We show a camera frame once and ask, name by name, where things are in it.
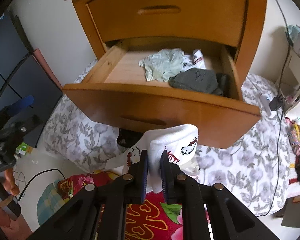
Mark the white Hello Kitty sock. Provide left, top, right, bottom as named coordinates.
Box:
left=181, top=49, right=206, bottom=72

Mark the pale green lace underwear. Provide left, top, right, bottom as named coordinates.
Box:
left=139, top=48, right=184, bottom=82

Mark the black power adapter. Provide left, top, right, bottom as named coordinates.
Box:
left=269, top=96, right=286, bottom=112

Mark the white garment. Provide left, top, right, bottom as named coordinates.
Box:
left=106, top=153, right=131, bottom=175

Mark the cream sheer stocking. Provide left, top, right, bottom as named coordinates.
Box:
left=180, top=156, right=200, bottom=177

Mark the white power strip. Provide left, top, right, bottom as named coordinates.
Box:
left=260, top=94, right=272, bottom=116

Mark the person left hand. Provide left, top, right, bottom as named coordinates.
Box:
left=0, top=168, right=20, bottom=208

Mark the red floral blanket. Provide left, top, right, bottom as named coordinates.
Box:
left=56, top=170, right=184, bottom=240

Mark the dark blue cabinet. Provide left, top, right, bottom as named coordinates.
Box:
left=0, top=12, right=63, bottom=147

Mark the colourful clutter pile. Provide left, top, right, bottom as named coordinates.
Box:
left=286, top=118, right=300, bottom=185

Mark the black charging cable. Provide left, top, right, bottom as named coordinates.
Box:
left=255, top=0, right=293, bottom=217

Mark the grey printed garment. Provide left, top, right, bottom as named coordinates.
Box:
left=168, top=68, right=230, bottom=97

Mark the wooden nightstand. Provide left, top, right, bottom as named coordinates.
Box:
left=70, top=0, right=267, bottom=81

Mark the white patterned sock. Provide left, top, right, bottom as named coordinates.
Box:
left=125, top=124, right=198, bottom=193

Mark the white lattice shelf rack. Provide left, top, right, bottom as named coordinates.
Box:
left=276, top=25, right=300, bottom=119

